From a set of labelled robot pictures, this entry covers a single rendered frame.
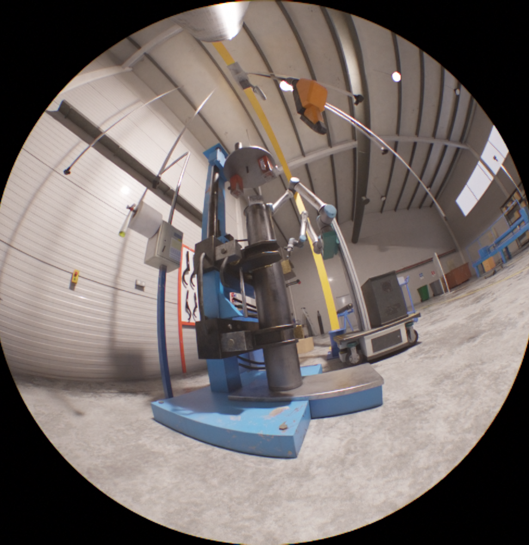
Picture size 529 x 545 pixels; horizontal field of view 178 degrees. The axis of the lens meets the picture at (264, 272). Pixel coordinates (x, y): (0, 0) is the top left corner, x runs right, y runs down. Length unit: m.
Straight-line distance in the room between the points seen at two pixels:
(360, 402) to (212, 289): 0.97
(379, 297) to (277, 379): 1.29
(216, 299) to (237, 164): 1.45
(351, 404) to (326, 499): 0.54
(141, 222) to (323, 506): 1.82
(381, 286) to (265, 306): 1.28
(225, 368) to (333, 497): 1.00
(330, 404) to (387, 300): 1.27
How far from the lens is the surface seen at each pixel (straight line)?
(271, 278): 1.05
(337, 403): 0.95
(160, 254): 1.53
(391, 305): 1.90
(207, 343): 0.87
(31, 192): 2.86
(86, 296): 2.40
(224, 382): 1.25
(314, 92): 0.58
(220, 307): 0.89
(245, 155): 1.88
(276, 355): 1.00
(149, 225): 1.60
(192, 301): 3.31
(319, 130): 0.47
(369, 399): 0.96
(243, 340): 0.77
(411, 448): 0.70
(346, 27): 5.98
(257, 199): 1.48
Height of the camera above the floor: 0.49
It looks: 22 degrees up
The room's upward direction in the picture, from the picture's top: 9 degrees counter-clockwise
